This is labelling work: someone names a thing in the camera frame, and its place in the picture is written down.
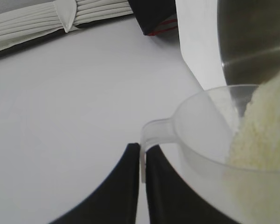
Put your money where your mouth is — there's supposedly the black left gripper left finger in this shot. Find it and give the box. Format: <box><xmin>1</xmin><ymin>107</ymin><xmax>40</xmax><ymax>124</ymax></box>
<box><xmin>49</xmin><ymin>142</ymin><xmax>141</xmax><ymax>224</ymax></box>

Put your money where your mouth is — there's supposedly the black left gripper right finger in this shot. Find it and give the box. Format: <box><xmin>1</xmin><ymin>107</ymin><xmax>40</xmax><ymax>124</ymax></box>
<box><xmin>145</xmin><ymin>144</ymin><xmax>244</xmax><ymax>224</ymax></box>

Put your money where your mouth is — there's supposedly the clear plastic measuring cup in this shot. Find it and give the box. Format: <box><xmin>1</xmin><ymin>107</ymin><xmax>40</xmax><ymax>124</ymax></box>
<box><xmin>140</xmin><ymin>84</ymin><xmax>280</xmax><ymax>224</ymax></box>

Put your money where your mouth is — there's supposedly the white uncooked rice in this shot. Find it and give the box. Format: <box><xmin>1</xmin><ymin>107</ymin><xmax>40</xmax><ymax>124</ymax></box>
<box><xmin>224</xmin><ymin>67</ymin><xmax>280</xmax><ymax>224</ymax></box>

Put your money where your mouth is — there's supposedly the stainless steel mixing bowl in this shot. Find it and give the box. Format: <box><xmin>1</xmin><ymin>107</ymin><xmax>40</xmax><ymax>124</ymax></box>
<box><xmin>216</xmin><ymin>0</ymin><xmax>280</xmax><ymax>122</ymax></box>

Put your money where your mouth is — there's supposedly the white curtain tie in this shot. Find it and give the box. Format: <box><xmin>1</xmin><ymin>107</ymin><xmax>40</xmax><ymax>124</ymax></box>
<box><xmin>54</xmin><ymin>0</ymin><xmax>78</xmax><ymax>33</ymax></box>

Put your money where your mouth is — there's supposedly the white pleated curtain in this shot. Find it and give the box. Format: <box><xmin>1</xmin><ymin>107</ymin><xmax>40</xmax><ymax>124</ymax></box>
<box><xmin>0</xmin><ymin>0</ymin><xmax>134</xmax><ymax>55</ymax></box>

